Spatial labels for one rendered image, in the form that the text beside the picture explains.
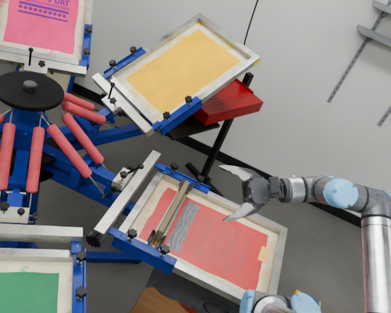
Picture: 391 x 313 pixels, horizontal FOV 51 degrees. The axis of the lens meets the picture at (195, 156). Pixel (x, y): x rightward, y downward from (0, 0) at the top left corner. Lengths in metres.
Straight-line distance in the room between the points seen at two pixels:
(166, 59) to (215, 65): 0.33
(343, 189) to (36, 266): 1.23
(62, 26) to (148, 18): 1.20
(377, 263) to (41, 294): 1.21
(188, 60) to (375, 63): 1.66
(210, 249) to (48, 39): 1.66
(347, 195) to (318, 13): 2.58
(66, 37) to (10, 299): 1.71
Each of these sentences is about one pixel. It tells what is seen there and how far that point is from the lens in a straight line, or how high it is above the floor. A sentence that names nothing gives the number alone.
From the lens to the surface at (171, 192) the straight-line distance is 2.24.
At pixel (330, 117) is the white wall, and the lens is 3.87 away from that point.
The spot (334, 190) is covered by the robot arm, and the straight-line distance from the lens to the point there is 1.11.
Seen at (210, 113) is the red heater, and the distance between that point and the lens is 2.72.
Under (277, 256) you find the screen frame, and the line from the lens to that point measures 2.18.
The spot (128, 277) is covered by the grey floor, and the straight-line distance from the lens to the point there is 3.01.
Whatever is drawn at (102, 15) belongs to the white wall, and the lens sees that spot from 4.11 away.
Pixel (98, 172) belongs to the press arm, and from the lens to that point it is 2.10.
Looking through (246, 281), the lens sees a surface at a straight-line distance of 2.03.
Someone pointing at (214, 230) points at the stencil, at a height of 0.96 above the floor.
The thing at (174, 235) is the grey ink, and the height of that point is 0.96.
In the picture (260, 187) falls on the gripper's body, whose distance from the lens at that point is 1.16.
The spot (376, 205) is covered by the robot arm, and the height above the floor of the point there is 1.87.
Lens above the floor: 2.46
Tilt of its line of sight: 36 degrees down
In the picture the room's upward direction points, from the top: 23 degrees clockwise
